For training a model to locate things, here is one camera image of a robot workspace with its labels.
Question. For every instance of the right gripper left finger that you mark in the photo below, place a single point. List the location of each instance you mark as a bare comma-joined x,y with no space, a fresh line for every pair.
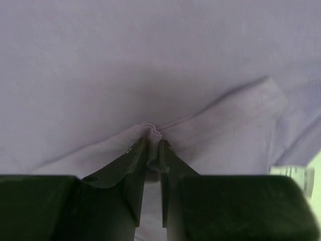
105,205

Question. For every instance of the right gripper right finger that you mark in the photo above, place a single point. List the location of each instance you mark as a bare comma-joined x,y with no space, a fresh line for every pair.
230,207

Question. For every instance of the lavender t shirt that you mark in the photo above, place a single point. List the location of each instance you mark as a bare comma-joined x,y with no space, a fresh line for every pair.
233,86

